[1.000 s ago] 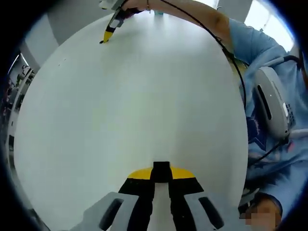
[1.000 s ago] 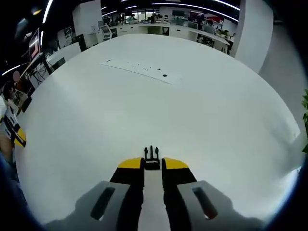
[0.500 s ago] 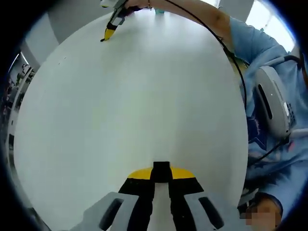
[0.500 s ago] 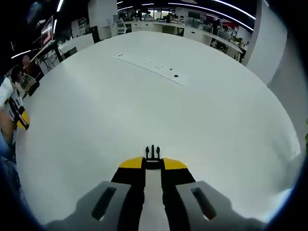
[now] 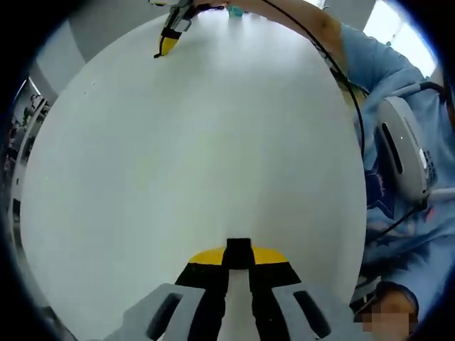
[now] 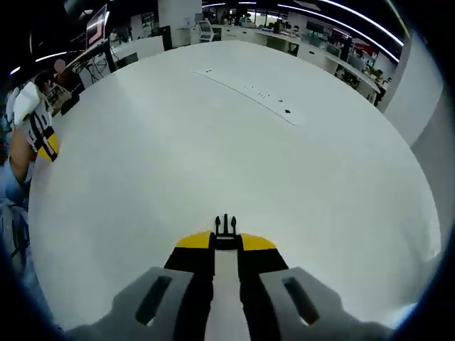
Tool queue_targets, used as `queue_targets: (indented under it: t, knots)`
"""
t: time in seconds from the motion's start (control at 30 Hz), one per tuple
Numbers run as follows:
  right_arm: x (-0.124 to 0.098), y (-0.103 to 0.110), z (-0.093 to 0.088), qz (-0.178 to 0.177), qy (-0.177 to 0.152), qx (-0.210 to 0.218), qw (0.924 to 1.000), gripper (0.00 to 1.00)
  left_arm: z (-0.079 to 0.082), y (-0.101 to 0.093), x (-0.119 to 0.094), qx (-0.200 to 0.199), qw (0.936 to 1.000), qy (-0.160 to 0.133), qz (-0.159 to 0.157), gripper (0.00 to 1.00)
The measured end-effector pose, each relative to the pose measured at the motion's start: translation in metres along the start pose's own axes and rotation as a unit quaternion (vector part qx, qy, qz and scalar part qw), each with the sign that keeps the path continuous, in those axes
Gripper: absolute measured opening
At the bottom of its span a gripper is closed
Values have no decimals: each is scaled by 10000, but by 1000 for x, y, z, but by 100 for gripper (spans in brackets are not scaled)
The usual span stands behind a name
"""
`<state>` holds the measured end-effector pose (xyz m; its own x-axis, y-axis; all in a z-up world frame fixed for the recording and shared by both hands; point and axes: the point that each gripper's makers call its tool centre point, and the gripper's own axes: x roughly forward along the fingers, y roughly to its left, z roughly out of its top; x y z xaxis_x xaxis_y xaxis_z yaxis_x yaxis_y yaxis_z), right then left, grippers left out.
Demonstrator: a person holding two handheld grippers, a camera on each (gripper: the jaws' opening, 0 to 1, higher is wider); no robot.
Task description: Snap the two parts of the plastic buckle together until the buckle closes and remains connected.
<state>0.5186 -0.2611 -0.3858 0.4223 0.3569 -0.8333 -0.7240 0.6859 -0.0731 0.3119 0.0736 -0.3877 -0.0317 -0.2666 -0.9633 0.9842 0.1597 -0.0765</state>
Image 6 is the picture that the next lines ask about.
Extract person's left hand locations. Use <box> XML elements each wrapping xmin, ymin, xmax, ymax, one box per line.
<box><xmin>9</xmin><ymin>123</ymin><xmax>37</xmax><ymax>183</ymax></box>

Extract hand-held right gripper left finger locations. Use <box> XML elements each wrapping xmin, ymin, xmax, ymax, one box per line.
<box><xmin>112</xmin><ymin>229</ymin><xmax>216</xmax><ymax>341</ymax></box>

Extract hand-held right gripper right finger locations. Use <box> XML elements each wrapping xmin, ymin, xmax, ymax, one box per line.
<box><xmin>236</xmin><ymin>232</ymin><xmax>348</xmax><ymax>341</ymax></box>

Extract black plastic buckle pronged part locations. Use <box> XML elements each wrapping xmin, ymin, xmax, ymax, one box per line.
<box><xmin>214</xmin><ymin>214</ymin><xmax>240</xmax><ymax>251</ymax></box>

